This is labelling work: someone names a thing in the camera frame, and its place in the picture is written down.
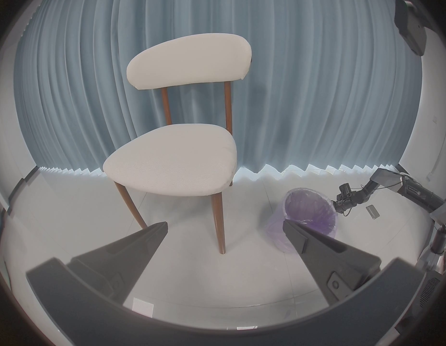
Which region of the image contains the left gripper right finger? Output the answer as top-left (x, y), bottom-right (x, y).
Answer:
top-left (283, 219), bottom-right (383, 304)

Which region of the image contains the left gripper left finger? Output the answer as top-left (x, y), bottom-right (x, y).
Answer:
top-left (66, 221), bottom-right (169, 305)

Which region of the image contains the purple plastic bag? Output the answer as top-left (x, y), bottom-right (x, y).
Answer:
top-left (265, 188), bottom-right (339, 254)

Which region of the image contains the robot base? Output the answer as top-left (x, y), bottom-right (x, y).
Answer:
top-left (396, 251), bottom-right (446, 338)

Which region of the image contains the white trash bin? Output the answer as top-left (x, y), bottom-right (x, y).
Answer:
top-left (269, 188), bottom-right (339, 254)

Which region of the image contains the blue-green curtain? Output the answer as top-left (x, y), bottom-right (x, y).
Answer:
top-left (13, 0), bottom-right (427, 176)

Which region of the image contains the wooden chair with cream cushions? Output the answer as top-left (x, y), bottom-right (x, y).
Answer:
top-left (102, 33), bottom-right (253, 255)

